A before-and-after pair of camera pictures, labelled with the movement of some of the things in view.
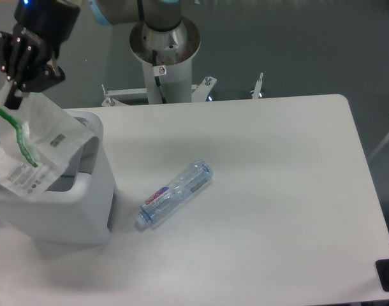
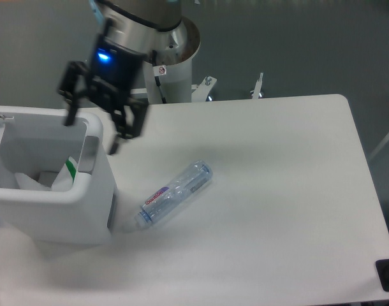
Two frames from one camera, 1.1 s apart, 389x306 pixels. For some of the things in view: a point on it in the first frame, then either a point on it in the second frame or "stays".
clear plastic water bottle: [165, 198] stays
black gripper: [50, 21] → [116, 69]
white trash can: [79, 209] stays
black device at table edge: [388, 271] stays
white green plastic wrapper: [30, 145] → [63, 182]
